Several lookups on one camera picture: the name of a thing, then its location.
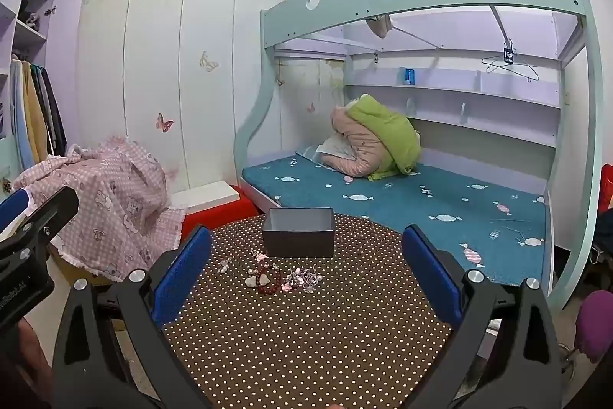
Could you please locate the pink bear charm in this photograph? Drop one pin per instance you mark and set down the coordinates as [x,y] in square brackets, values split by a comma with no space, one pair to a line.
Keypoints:
[287,286]

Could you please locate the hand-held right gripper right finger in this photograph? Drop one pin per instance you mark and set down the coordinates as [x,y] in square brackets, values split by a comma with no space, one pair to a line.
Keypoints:
[431,275]

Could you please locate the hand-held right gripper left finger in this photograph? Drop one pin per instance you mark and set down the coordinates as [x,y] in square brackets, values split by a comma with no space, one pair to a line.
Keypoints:
[184,275]

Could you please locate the dark blue hang tag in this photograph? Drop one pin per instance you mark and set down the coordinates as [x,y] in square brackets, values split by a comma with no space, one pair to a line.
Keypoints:
[508,55]

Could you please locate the lavender bed shelves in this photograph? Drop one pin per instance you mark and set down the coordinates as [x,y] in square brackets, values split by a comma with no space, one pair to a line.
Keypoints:
[479,95]

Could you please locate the pink padded jacket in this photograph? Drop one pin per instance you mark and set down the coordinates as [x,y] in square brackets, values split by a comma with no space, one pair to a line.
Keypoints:
[354,145]

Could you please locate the red bag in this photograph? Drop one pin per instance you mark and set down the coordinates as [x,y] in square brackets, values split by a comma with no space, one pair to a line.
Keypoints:
[607,188]

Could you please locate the white pillow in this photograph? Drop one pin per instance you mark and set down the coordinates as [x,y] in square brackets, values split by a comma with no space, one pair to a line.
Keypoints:
[333,149]

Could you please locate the yellow hanging garment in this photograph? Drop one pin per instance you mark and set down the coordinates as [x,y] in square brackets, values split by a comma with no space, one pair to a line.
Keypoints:
[34,112]

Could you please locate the dark hanging garment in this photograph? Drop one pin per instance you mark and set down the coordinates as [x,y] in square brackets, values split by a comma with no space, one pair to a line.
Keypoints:
[53,112]

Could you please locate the pile of pearl jewelry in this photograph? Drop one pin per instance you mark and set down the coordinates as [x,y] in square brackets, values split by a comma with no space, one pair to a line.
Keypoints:
[307,279]

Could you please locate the pink hair clip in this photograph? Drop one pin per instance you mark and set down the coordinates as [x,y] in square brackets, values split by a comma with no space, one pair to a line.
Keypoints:
[261,255]

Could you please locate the brown polka dot tablecloth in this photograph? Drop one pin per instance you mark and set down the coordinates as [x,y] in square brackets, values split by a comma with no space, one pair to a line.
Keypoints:
[311,342]

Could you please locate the pink checked cartoon cloth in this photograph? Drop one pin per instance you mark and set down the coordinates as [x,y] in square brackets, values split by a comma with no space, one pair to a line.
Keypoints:
[105,188]

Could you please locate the purple stool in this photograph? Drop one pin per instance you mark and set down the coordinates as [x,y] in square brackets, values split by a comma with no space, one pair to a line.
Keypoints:
[596,322]

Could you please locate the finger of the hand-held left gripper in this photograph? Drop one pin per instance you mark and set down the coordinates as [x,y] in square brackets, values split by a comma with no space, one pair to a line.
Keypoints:
[52,207]
[12,207]

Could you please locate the light blue hanging garment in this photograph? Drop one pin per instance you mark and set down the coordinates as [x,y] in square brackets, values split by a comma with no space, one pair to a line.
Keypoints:
[20,116]

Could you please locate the grey metal tin box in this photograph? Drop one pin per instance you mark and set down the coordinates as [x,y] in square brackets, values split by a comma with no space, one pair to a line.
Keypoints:
[297,241]

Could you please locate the small silver earring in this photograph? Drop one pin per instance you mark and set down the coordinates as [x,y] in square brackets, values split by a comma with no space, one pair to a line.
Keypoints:
[223,266]

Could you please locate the pale green jade pendant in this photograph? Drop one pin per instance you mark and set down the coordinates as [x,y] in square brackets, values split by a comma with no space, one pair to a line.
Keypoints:
[250,281]

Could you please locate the red ottoman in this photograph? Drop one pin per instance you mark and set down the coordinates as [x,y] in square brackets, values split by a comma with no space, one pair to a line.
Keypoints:
[215,215]

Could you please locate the white flat board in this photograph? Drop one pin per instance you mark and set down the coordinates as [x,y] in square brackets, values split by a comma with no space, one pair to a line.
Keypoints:
[206,193]

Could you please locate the beige hanging cloth bag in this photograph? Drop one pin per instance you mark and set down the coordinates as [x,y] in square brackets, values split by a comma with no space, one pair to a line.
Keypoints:
[379,25]

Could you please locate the teal candy print mattress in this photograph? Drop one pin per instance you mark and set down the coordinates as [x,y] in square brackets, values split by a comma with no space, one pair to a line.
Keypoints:
[407,198]

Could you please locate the green padded jacket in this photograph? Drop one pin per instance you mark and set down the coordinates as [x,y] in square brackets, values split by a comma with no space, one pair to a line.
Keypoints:
[392,136]

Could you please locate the yellow butterfly sticker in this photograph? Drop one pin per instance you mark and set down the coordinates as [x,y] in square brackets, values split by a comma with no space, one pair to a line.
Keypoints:
[208,62]

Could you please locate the white wardrobe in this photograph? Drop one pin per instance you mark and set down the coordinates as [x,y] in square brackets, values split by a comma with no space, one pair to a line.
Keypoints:
[153,54]

